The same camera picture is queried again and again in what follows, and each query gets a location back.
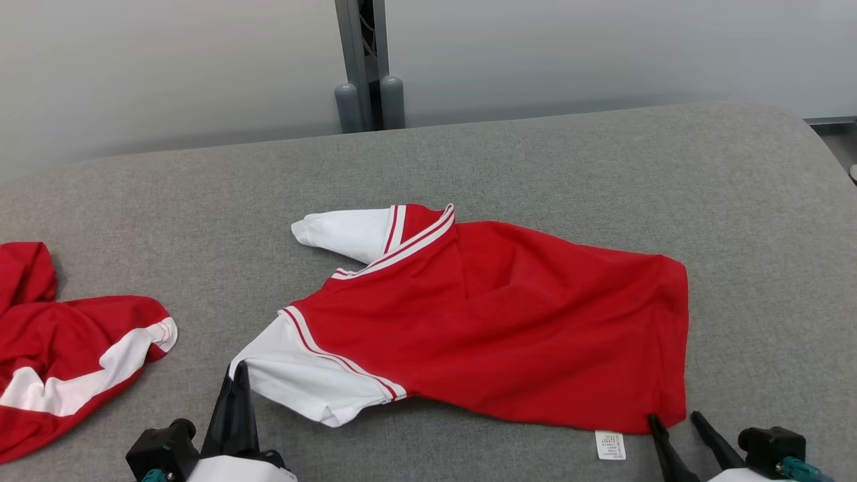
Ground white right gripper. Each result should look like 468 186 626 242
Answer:
647 411 784 482

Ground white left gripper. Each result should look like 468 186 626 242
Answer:
187 361 299 482

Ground red shorts with white stripe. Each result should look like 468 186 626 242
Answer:
0 241 179 465

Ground red jersey with white sleeves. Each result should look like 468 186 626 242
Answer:
230 203 690 461

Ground teal right camera cable plug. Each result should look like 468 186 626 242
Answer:
777 457 835 482

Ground grey metal partition post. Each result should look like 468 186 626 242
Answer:
333 0 406 133

